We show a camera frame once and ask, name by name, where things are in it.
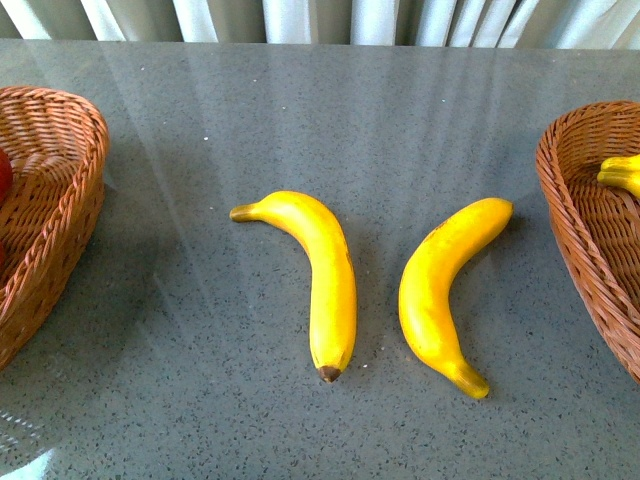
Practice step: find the yellow banana brown tip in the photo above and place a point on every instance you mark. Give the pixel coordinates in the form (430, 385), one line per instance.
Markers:
(333, 291)

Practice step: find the yellow curved banana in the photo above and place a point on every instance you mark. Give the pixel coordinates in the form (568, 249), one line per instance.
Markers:
(424, 290)

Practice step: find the red yellow apple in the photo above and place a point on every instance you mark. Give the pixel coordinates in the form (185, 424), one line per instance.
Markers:
(2, 259)
(6, 175)

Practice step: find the white pleated curtain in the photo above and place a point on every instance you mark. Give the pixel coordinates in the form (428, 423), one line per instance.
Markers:
(471, 23)

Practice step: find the right brown wicker basket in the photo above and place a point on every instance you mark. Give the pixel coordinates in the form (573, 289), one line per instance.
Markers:
(596, 227)

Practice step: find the brown wicker basket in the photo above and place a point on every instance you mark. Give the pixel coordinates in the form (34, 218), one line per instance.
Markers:
(57, 143)
(596, 227)

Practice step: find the left brown wicker basket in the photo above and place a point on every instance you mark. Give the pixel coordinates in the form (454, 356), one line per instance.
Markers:
(57, 143)

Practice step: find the yellow banana in basket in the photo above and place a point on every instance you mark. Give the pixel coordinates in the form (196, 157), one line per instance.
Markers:
(621, 172)

